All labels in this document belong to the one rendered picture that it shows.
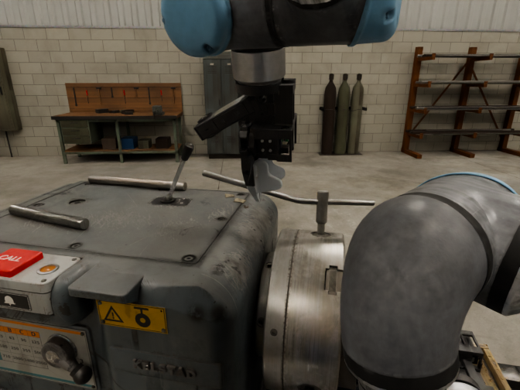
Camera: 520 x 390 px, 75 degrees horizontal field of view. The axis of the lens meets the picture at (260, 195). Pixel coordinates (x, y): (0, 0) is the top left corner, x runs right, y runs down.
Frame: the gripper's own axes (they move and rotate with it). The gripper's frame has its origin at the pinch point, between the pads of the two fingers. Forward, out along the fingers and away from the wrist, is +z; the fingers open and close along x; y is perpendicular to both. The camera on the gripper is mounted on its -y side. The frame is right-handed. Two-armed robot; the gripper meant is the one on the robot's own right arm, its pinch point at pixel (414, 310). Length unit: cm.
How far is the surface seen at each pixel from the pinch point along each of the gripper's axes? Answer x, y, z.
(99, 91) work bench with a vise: 19, -478, 538
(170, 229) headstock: 17, -47, -10
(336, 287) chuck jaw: 11.6, -15.9, -13.0
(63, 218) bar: 19, -67, -13
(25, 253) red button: 18, -64, -25
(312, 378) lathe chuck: -2.0, -18.8, -19.3
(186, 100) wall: 0, -323, 592
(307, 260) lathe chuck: 14.2, -21.2, -10.0
